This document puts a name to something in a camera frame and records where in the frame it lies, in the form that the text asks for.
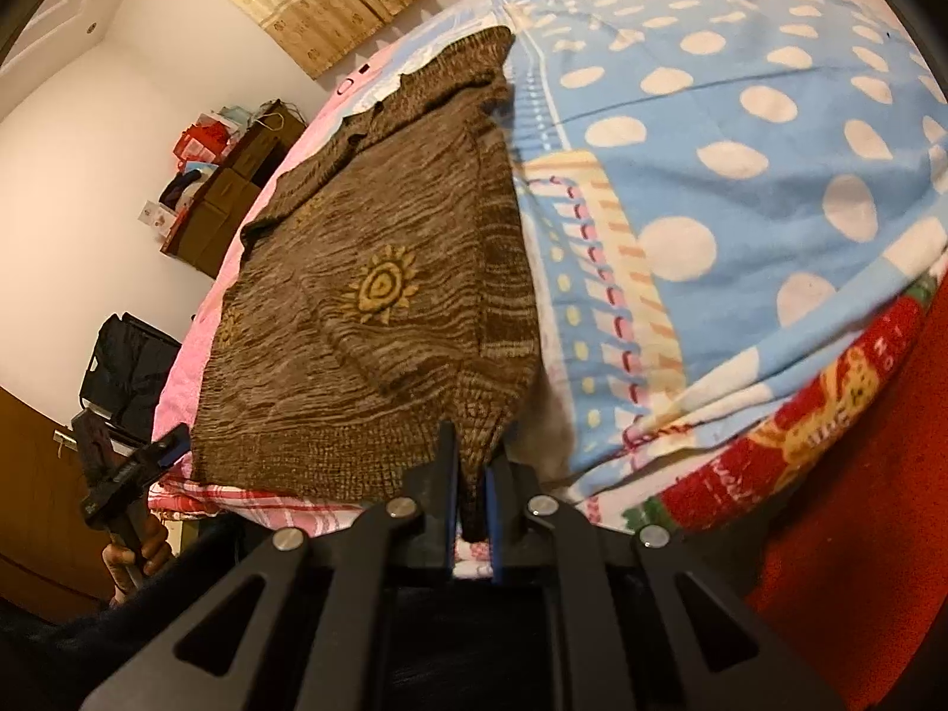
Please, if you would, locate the brown knit sweater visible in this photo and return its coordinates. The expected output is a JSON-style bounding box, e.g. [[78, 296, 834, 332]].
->
[[191, 26, 540, 502]]

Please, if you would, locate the left hand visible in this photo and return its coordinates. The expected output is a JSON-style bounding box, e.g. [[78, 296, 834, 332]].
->
[[101, 514, 175, 607]]

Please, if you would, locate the brown wooden door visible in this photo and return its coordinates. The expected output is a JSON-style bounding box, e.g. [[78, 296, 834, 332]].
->
[[0, 392, 113, 624]]

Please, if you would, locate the black folding chair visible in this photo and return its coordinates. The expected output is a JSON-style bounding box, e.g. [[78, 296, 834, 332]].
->
[[79, 313, 181, 446]]

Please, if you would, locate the red christmas blanket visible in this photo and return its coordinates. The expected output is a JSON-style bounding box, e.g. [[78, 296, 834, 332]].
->
[[583, 276, 946, 709]]

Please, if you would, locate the brown wooden desk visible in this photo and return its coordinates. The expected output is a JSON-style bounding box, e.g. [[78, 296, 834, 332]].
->
[[161, 100, 305, 278]]

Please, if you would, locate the white card on desk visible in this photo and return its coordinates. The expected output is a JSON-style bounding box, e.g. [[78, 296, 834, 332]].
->
[[138, 201, 177, 238]]

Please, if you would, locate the black item on desk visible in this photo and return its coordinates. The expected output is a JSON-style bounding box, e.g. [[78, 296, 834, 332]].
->
[[159, 170, 206, 212]]

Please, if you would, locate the red package on desk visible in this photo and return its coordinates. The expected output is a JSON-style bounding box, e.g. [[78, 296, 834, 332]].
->
[[174, 116, 230, 169]]

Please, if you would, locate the pink and blue bedspread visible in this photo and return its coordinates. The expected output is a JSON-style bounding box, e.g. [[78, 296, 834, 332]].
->
[[150, 0, 948, 527]]

